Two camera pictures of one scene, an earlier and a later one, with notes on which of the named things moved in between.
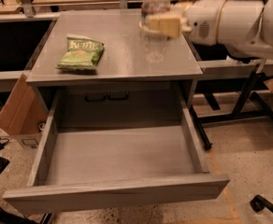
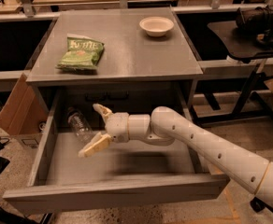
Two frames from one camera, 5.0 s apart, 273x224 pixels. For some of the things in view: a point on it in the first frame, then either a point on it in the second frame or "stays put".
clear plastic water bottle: x=156 y=2 → x=82 y=129
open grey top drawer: x=115 y=148 stays put
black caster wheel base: x=258 y=203 stays put
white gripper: x=202 y=21 → x=118 y=127
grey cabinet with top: x=141 y=80 stays put
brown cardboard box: x=24 y=114 stays put
